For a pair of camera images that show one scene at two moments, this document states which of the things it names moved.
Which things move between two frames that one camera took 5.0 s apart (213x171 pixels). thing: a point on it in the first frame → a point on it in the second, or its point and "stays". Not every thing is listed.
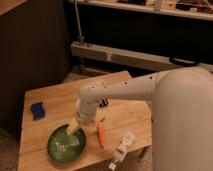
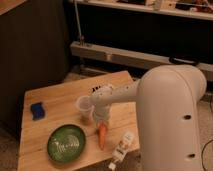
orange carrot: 101,134 stays
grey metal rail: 150,59 stays
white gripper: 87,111 → 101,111
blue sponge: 37,110 stays
